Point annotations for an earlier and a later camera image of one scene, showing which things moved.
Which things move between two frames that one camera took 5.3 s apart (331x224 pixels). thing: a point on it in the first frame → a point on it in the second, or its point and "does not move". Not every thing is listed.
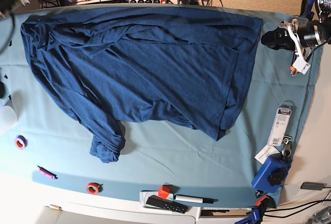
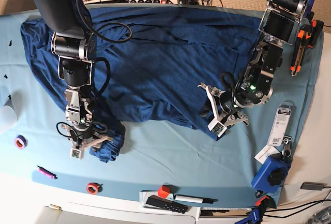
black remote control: [166, 203] does not move
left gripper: [301, 38] → [227, 108]
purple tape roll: [20, 142] does not move
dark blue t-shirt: [164, 65] does not move
